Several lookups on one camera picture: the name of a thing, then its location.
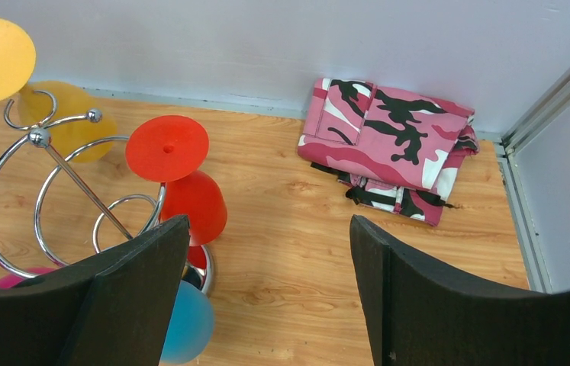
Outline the red plastic wine glass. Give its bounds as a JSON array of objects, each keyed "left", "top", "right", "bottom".
[{"left": 125, "top": 115, "right": 228, "bottom": 265}]

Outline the chrome wire glass rack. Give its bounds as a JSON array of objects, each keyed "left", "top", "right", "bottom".
[{"left": 0, "top": 89, "right": 217, "bottom": 297}]

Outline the aluminium frame rail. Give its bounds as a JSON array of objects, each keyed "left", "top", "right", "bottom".
[{"left": 494, "top": 69, "right": 570, "bottom": 293}]

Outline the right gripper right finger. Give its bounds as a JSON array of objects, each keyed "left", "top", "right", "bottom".
[{"left": 349, "top": 215, "right": 570, "bottom": 365}]

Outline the yellow plastic wine glass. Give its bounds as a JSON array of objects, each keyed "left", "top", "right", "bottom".
[{"left": 0, "top": 18, "right": 118, "bottom": 162}]

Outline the blue plastic wine glass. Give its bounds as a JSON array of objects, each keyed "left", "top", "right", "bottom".
[{"left": 160, "top": 281, "right": 215, "bottom": 364}]

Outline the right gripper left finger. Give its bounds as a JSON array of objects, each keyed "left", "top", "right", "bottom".
[{"left": 0, "top": 216, "right": 190, "bottom": 365}]

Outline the pink camouflage folded cloth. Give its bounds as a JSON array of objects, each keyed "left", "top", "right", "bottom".
[{"left": 297, "top": 78, "right": 480, "bottom": 226}]

